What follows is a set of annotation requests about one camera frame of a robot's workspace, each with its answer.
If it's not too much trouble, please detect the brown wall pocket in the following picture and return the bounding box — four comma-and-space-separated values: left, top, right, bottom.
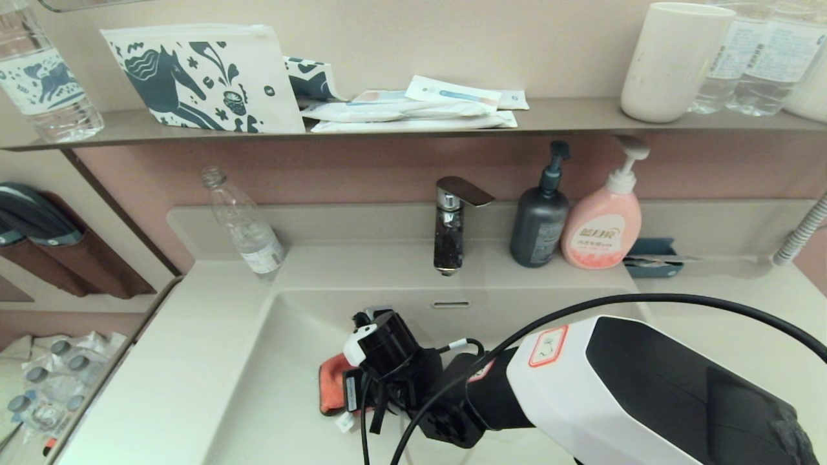
0, 194, 158, 300

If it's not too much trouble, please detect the dark grey pump bottle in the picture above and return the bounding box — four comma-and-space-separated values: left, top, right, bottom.
510, 141, 571, 269

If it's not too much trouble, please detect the long white packet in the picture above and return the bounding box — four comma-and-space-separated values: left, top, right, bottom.
300, 99, 498, 123

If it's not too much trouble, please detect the white ceramic sink basin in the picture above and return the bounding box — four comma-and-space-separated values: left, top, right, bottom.
205, 286, 718, 465

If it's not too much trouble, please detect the white plastic cup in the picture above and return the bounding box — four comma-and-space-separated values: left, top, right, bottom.
620, 2, 736, 124

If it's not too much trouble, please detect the dark grey slipper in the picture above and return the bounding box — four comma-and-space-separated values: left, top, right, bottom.
0, 220, 28, 248
0, 183, 85, 246

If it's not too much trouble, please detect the packet with orange blue print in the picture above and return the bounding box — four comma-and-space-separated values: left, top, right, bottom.
349, 90, 414, 105

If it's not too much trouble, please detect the clear empty plastic bottle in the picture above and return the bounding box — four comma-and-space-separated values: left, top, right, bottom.
199, 167, 288, 283

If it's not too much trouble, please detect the white ribbed container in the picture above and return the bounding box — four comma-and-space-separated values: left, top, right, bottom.
782, 39, 827, 125

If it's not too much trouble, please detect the shrink-wrapped bottle pack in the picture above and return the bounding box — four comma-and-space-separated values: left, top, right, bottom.
0, 331, 130, 453

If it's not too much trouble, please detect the blue plastic box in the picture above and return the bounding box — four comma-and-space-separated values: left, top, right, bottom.
624, 238, 684, 278

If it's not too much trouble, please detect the bottle with blue deer label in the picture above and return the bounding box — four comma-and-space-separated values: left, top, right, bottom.
0, 0, 105, 144

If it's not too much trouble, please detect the small horse print pouch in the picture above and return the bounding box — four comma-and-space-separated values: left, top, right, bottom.
283, 57, 348, 103

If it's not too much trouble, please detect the large horse print pouch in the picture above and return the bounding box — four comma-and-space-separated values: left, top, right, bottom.
100, 25, 306, 134

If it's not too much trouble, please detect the thin cable with white tag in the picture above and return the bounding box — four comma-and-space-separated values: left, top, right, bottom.
439, 338, 487, 357

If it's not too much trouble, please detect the orange microfibre cloth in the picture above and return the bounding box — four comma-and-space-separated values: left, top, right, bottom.
319, 352, 388, 435

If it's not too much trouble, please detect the pink soap pump bottle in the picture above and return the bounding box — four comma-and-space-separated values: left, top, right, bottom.
561, 135, 651, 270

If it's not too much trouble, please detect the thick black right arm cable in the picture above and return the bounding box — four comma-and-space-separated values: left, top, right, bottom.
359, 293, 827, 465

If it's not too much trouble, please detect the chrome sink faucet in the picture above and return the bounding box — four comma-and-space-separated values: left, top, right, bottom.
433, 176, 496, 276

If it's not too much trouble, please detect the white corrugated hose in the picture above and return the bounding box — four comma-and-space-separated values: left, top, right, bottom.
772, 192, 827, 266

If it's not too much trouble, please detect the white packet with blue stripe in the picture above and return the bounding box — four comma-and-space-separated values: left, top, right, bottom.
405, 75, 502, 109

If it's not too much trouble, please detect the flat white packet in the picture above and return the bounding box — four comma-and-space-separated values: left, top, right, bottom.
310, 110, 518, 134

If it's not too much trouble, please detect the water bottle with white label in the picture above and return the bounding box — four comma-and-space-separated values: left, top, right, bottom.
726, 0, 827, 118
687, 0, 769, 115

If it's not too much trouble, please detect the grey brown wall shelf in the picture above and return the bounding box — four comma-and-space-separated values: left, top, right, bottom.
0, 97, 827, 153

